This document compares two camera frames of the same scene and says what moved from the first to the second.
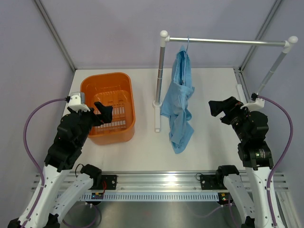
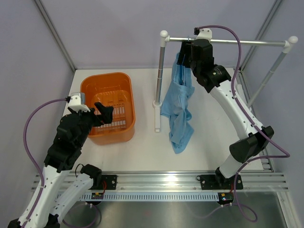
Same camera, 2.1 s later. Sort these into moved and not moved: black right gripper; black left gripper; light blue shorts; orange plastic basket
Moved: black right gripper
Not moved: orange plastic basket; black left gripper; light blue shorts
